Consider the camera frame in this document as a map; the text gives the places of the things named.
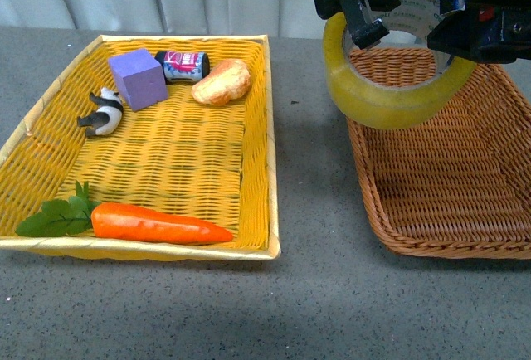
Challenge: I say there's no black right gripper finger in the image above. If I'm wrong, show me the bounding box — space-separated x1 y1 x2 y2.
339 0 389 49

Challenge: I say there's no yellow woven basket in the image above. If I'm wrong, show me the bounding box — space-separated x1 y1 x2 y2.
1 35 280 261

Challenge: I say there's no toy bread croissant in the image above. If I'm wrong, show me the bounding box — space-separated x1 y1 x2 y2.
192 59 251 106

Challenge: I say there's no purple foam cube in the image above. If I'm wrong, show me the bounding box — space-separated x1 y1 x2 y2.
108 48 168 112

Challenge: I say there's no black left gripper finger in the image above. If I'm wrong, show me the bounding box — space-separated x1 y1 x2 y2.
427 0 530 64

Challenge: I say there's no brown wicker basket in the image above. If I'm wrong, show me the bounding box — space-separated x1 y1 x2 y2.
348 64 530 260

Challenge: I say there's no small toy can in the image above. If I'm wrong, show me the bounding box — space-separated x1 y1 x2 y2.
155 51 211 83

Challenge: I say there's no toy panda figure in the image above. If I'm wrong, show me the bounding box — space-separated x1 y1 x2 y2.
77 87 124 138

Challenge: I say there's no orange toy carrot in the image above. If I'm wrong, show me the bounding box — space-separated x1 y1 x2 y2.
15 182 234 245

